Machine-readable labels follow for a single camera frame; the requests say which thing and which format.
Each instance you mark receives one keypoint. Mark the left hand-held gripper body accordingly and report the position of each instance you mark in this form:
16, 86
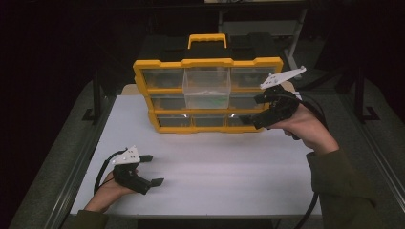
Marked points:
129, 179

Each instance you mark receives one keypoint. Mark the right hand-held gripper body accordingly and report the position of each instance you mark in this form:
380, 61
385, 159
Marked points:
281, 106

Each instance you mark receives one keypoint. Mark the clear plastic drawer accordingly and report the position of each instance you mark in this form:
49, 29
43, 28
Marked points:
207, 86

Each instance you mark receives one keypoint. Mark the yellow black organizer cabinet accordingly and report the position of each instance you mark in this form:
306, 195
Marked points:
207, 63

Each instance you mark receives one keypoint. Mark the person's left hand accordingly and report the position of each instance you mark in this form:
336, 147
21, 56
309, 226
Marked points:
106, 194

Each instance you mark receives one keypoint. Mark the person's right hand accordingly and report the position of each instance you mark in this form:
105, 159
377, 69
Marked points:
310, 130

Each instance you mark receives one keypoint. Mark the black metal stand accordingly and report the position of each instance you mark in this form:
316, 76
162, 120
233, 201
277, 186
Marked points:
360, 95
96, 98

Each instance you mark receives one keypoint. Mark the set of closed clear drawers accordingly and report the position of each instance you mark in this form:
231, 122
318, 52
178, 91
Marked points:
164, 79

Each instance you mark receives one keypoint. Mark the white metal desk frame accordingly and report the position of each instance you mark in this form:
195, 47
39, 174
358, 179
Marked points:
294, 47

